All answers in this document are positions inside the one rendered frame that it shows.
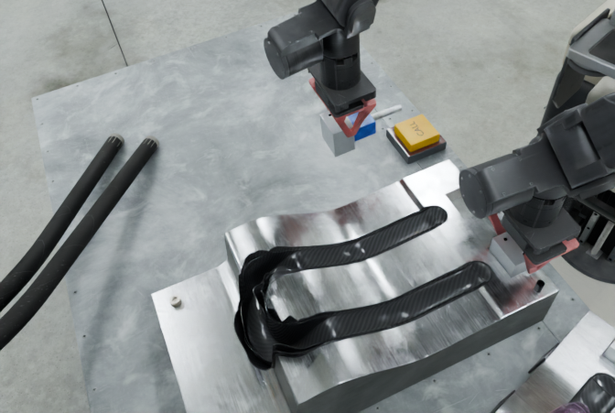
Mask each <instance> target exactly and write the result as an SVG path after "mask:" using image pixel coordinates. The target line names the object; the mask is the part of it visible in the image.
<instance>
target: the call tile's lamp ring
mask: <svg viewBox="0 0 615 413"><path fill-rule="evenodd" d="M387 130H388V132H389V133H390V134H391V135H392V137H393V138H394V139H395V141H396V142H397V143H398V145H399V146H400V147H401V148H402V150H403V151H404V152H405V153H406V155H407V156H409V157H411V156H413V155H415V154H417V153H420V152H422V151H425V150H427V149H429V148H431V147H435V146H438V145H440V144H443V143H445V142H447V141H446V140H445V139H444V138H443V137H442V135H441V134H439V139H440V141H438V142H436V143H434V144H431V145H429V146H426V147H422V148H420V149H418V150H416V151H413V152H411V153H410V152H409V151H408V150H407V148H406V147H405V146H404V144H403V143H402V142H401V141H400V139H399V138H398V137H397V136H396V134H395V133H394V132H393V130H394V126H393V127H391V128H388V129H387Z"/></svg>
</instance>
